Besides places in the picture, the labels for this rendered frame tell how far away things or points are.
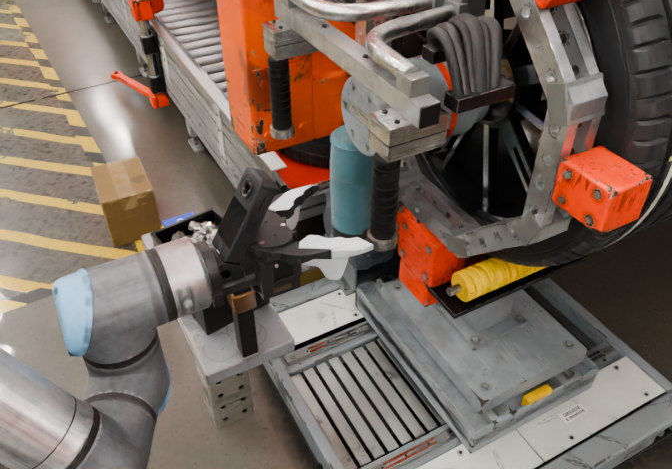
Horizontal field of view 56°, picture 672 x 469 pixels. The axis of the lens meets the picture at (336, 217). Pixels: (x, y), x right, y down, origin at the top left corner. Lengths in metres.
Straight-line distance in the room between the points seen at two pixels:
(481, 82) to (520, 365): 0.82
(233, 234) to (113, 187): 1.37
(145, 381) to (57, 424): 0.14
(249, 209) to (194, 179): 1.65
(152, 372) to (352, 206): 0.55
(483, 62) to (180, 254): 0.43
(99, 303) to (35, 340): 1.21
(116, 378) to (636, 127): 0.71
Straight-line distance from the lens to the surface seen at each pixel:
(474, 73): 0.80
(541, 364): 1.49
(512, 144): 1.11
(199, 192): 2.31
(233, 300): 1.03
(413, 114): 0.77
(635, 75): 0.89
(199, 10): 3.20
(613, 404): 1.67
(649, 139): 0.91
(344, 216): 1.22
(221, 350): 1.17
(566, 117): 0.85
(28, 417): 0.68
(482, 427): 1.45
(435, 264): 1.21
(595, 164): 0.88
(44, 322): 1.98
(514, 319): 1.54
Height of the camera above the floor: 1.34
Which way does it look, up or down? 38 degrees down
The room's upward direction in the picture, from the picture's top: straight up
